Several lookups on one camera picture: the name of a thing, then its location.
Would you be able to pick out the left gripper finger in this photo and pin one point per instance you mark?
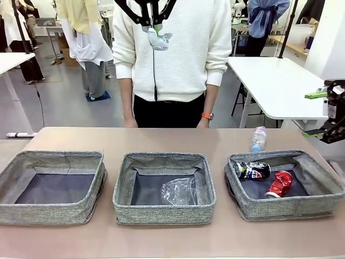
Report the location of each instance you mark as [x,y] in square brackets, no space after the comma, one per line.
[134,13]
[165,10]

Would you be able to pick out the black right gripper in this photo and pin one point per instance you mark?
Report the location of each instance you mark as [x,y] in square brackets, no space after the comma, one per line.
[335,108]

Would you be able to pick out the white paper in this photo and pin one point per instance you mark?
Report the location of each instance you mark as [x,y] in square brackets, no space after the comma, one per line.
[160,41]

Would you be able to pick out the crushed red can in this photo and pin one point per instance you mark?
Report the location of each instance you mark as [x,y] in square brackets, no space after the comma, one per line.
[280,183]

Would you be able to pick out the crushed dark blue can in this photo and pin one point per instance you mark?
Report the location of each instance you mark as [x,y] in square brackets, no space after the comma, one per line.
[256,170]

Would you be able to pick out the clear plastic container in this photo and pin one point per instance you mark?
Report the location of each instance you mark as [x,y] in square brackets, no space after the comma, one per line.
[178,190]

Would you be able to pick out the person's right forearm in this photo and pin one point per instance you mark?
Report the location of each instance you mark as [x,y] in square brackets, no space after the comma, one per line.
[126,99]

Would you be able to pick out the person's left forearm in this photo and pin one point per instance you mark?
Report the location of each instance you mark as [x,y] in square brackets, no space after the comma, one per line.
[213,97]

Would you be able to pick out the person's right hand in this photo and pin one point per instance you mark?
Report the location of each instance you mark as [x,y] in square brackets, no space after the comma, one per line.
[130,123]

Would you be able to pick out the person's left hand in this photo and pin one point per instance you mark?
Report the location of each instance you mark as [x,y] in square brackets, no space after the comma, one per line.
[203,124]

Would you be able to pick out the large white table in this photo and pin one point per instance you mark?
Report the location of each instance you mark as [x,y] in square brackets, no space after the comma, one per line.
[275,86]

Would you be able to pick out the person in yellow white clothes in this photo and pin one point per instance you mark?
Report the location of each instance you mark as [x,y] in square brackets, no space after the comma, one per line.
[86,40]

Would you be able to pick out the person in white sweater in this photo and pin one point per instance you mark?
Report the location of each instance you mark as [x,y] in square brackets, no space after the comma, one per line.
[183,67]

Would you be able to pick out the clear plastic bottle blue cap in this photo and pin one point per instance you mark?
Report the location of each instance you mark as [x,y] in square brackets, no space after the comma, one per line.
[258,139]

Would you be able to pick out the wooden workbench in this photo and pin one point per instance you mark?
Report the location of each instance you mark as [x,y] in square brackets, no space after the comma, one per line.
[291,46]

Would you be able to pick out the brown cardboard box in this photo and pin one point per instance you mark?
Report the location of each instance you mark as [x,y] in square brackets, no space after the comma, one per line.
[68,58]

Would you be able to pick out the white plastic container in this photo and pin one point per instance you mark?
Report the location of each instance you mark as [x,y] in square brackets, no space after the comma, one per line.
[302,35]

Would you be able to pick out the black stand pole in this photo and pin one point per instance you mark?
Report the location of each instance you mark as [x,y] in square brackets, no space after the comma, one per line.
[288,27]
[21,27]

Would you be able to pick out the blue floor mat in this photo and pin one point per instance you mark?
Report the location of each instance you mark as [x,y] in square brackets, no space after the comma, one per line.
[99,97]

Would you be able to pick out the grey fabric basket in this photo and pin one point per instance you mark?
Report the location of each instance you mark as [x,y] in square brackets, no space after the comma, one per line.
[161,213]
[54,210]
[283,209]

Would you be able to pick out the person in blue shirt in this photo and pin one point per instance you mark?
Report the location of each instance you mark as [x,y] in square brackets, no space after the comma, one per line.
[265,21]

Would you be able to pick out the black trousers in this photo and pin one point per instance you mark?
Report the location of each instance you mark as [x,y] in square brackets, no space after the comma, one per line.
[169,114]

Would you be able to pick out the person in white coat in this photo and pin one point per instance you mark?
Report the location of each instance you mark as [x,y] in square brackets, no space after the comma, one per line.
[32,54]

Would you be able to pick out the small white table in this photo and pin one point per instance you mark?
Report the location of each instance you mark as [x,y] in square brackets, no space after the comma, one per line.
[13,60]

